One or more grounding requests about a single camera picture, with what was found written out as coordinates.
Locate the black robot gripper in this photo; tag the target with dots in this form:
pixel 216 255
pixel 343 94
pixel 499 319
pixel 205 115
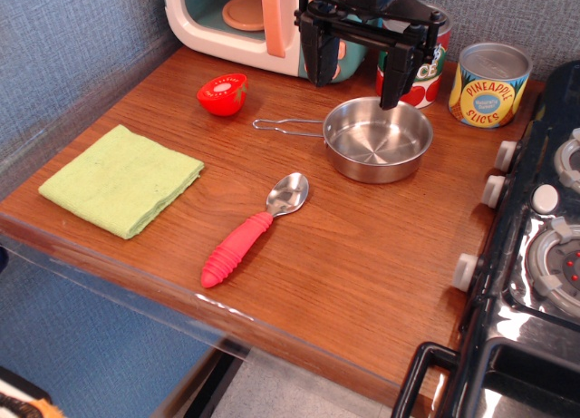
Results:
pixel 323 23

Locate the small steel pot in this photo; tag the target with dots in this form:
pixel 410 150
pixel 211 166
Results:
pixel 364 142

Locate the yellow-green folded cloth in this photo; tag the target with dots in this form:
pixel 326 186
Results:
pixel 122 182

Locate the tomato sauce can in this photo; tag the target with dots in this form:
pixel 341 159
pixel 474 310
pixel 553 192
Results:
pixel 426 85

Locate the toy microwave oven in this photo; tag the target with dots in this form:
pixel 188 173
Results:
pixel 257 33

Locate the pineapple slices can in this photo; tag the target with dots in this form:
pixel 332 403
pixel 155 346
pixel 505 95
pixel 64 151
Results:
pixel 489 84

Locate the red toy tomato half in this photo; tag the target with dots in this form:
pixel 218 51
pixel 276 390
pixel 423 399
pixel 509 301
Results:
pixel 225 95

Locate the black toy stove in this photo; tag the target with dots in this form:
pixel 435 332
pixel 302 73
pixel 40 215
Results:
pixel 519 333

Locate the orange striped object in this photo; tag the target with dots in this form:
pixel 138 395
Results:
pixel 21 398

